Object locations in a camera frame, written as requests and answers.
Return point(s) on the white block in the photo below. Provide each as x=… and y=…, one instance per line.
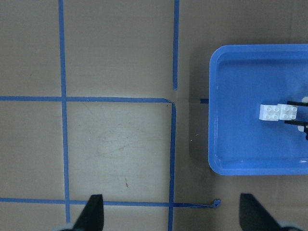
x=269, y=112
x=287, y=112

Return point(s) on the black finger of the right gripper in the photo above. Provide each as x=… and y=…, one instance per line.
x=302, y=126
x=303, y=104

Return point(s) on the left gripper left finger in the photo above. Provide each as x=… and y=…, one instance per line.
x=92, y=216

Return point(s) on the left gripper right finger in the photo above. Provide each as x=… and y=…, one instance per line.
x=254, y=217

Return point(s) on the blue plastic tray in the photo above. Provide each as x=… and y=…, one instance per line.
x=241, y=79

